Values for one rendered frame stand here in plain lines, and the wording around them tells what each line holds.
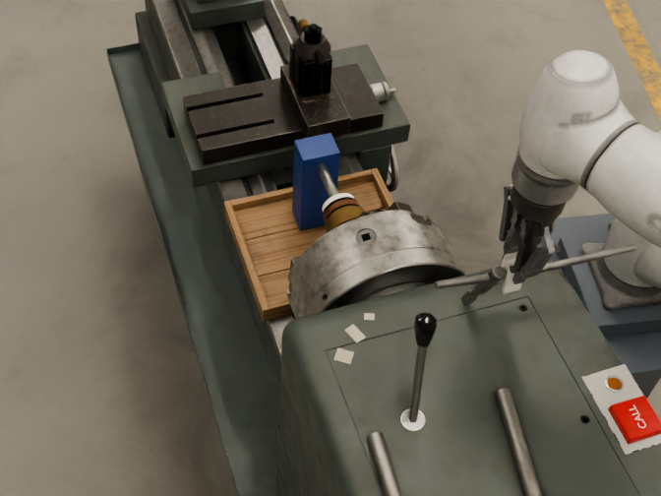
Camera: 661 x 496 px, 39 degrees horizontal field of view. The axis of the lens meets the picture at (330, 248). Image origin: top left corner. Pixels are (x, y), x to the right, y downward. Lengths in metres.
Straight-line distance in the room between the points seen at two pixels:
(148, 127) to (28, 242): 0.70
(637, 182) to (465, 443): 0.48
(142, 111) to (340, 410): 1.60
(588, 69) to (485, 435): 0.55
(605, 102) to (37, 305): 2.25
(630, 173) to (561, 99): 0.12
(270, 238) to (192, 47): 0.70
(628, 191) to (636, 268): 0.96
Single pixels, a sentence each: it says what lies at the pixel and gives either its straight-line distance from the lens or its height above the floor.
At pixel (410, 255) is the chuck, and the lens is 1.59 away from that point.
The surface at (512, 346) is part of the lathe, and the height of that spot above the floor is 1.25.
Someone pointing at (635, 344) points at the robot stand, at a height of 0.75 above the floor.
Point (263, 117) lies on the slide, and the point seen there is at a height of 0.97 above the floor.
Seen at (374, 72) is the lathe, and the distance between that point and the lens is 2.36.
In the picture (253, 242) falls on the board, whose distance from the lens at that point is 2.03.
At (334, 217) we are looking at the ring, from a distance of 1.79.
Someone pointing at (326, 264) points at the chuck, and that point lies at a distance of 1.61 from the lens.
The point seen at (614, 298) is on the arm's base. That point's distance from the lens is 2.16.
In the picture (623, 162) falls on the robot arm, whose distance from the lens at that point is 1.14.
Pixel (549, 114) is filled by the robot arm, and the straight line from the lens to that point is 1.16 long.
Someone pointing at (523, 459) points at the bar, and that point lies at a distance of 1.38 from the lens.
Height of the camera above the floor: 2.49
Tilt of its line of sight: 52 degrees down
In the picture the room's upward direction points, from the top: 5 degrees clockwise
